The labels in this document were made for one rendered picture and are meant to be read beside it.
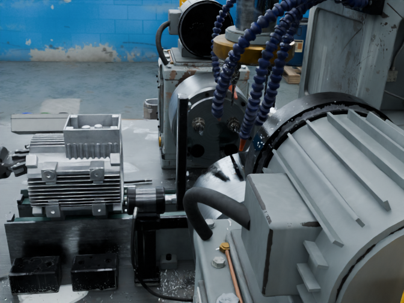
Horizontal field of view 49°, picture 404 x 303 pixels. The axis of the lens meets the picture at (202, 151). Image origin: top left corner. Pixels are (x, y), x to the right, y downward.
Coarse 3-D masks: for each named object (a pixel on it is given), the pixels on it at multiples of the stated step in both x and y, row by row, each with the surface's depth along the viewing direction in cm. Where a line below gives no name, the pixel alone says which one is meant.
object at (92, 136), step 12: (72, 120) 102; (84, 120) 104; (96, 120) 104; (108, 120) 105; (120, 120) 102; (72, 132) 95; (84, 132) 95; (96, 132) 96; (108, 132) 96; (120, 132) 101; (72, 144) 96; (84, 144) 96; (96, 144) 97; (108, 144) 97; (120, 144) 101; (72, 156) 97; (84, 156) 98; (96, 156) 98; (108, 156) 98
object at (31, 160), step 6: (30, 156) 94; (36, 156) 95; (114, 156) 97; (120, 156) 98; (30, 162) 94; (36, 162) 94; (114, 162) 96; (120, 162) 98; (114, 204) 101; (120, 204) 102; (36, 210) 99; (42, 210) 99; (114, 210) 101; (120, 210) 101
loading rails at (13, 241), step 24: (24, 192) 112; (168, 192) 117; (24, 216) 111; (72, 216) 105; (120, 216) 106; (168, 216) 105; (24, 240) 101; (48, 240) 102; (72, 240) 102; (96, 240) 103; (120, 240) 104; (168, 240) 107; (120, 264) 107; (168, 264) 106
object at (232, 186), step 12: (228, 156) 83; (240, 156) 82; (216, 168) 81; (228, 168) 79; (240, 168) 78; (204, 180) 81; (216, 180) 78; (228, 180) 76; (240, 180) 74; (228, 192) 73; (240, 192) 71; (204, 204) 75; (204, 216) 73; (216, 216) 70; (192, 228) 77; (192, 240) 76; (192, 252) 77
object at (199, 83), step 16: (192, 80) 132; (208, 80) 129; (176, 96) 132; (192, 96) 122; (208, 96) 122; (240, 96) 124; (176, 112) 124; (192, 112) 124; (208, 112) 124; (224, 112) 125; (240, 112) 125; (176, 128) 125; (192, 128) 126; (208, 128) 126; (224, 128) 127; (176, 144) 128; (192, 144) 128; (208, 144) 128; (224, 144) 129; (192, 160) 130; (208, 160) 131
